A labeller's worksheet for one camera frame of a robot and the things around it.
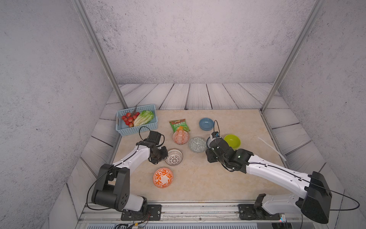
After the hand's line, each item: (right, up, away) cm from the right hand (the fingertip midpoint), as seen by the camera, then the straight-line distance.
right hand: (209, 151), depth 79 cm
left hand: (-23, -5, +10) cm, 26 cm away
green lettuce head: (-45, +19, +29) cm, 57 cm away
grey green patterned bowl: (-5, +1, +20) cm, 20 cm away
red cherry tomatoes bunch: (-57, +19, +31) cm, 67 cm away
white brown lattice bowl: (-20, -7, +12) cm, 25 cm away
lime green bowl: (+19, +3, +19) cm, 27 cm away
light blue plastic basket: (-56, +10, +22) cm, 61 cm away
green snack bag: (-18, +14, +28) cm, 36 cm away
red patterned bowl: (-17, +5, +23) cm, 29 cm away
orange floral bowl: (-27, -16, +6) cm, 32 cm away
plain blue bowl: (+2, +14, +29) cm, 32 cm away
